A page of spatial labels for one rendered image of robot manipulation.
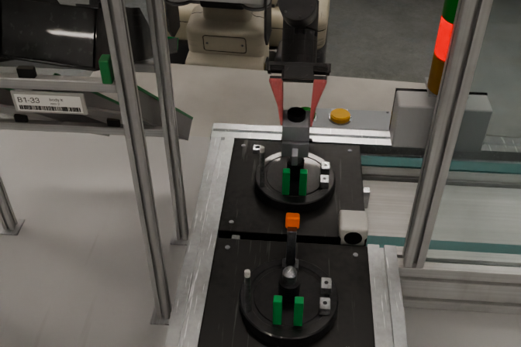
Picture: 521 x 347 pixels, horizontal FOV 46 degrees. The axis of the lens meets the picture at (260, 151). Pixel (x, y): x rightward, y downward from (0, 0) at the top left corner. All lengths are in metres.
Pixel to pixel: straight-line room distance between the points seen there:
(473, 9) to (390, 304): 0.44
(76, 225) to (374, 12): 2.90
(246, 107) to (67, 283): 0.60
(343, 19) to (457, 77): 2.97
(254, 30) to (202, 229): 0.81
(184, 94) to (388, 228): 0.65
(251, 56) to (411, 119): 0.97
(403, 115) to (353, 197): 0.28
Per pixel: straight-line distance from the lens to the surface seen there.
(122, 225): 1.19
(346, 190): 1.08
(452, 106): 0.80
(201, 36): 1.74
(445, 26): 0.77
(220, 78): 1.56
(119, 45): 0.70
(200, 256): 0.99
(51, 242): 1.19
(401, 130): 0.84
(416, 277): 1.02
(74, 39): 0.78
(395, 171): 1.19
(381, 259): 1.00
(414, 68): 3.32
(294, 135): 0.99
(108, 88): 0.74
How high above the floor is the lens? 1.70
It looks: 40 degrees down
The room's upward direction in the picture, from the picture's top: straight up
